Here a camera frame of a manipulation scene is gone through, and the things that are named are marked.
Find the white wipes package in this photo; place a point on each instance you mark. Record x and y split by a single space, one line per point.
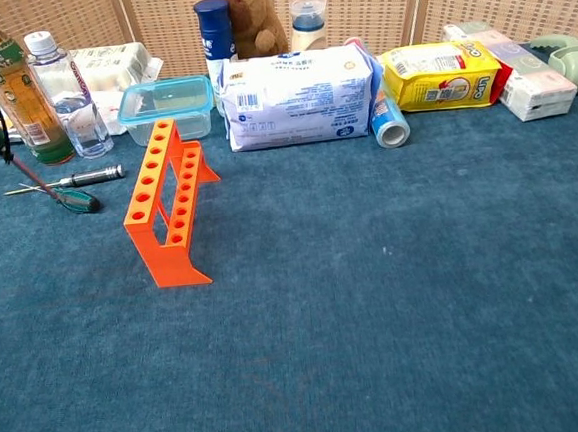
300 100

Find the white egg carton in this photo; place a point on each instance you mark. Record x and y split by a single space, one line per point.
112 65

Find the blue table cloth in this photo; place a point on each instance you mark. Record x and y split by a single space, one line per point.
327 323

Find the white red snack packet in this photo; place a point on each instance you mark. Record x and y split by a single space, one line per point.
110 110

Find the green tea bottle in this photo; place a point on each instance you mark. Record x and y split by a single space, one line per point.
19 97

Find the white bottle clear cap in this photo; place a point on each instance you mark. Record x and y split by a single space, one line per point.
309 36

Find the blue white spray can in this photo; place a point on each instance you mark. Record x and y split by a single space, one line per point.
214 37

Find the pale green plastic holder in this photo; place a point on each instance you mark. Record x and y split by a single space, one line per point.
577 63

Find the clear water bottle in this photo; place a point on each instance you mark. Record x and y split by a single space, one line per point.
65 83

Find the orange tool rack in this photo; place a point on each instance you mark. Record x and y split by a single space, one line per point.
173 270

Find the pastel tissue pack stack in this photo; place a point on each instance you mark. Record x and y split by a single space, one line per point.
534 86

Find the clear container blue lid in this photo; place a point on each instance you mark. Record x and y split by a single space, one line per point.
169 92

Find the blue film roll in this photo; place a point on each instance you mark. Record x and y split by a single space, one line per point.
389 118

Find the brown plush toy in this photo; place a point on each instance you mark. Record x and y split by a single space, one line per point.
253 13

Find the yellow snack bag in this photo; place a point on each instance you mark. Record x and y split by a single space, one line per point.
443 79

